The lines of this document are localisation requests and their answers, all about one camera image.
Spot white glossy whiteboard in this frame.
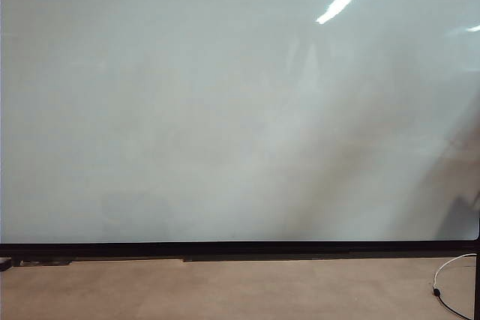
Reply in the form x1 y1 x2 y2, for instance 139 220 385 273
0 0 480 244

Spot black whiteboard bottom rail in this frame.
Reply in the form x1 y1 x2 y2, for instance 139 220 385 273
0 241 480 265

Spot white thin cable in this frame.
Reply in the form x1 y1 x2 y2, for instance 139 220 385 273
431 253 478 291

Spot black inline cable plug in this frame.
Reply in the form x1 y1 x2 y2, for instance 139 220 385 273
432 287 473 320

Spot black whiteboard stand post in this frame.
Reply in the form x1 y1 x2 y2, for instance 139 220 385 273
475 237 480 320

